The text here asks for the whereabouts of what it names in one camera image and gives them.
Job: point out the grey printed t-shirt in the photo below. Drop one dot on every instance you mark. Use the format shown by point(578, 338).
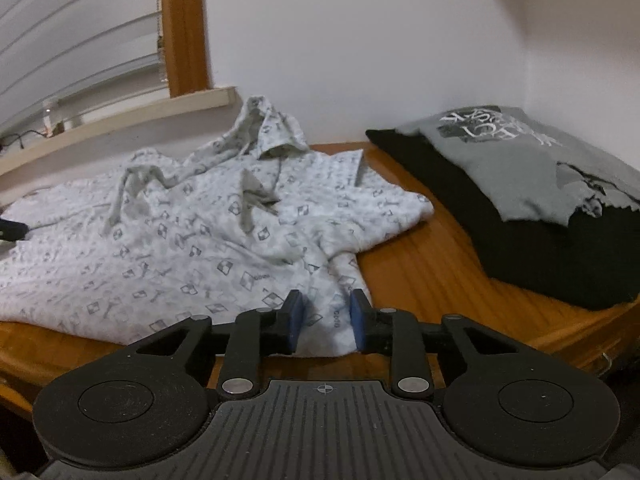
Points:
point(510, 160)

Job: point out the white patterned hoodie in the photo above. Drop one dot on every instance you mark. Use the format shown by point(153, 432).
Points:
point(200, 240)

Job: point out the wooden window frame post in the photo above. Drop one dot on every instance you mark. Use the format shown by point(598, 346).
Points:
point(187, 30)

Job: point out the black folded garment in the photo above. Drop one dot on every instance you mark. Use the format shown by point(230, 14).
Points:
point(525, 255)

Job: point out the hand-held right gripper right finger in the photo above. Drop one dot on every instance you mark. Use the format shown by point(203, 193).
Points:
point(357, 322)

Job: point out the beige window sill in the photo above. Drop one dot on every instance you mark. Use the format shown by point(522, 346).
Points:
point(150, 110)

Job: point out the grey window blind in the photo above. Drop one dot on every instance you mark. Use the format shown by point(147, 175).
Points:
point(75, 25)

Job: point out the glass jar with orange label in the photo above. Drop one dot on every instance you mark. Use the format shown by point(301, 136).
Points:
point(51, 117)

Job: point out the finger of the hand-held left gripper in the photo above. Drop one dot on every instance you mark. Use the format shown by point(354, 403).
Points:
point(12, 231)

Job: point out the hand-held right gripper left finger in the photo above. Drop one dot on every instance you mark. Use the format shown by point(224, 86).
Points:
point(295, 322)

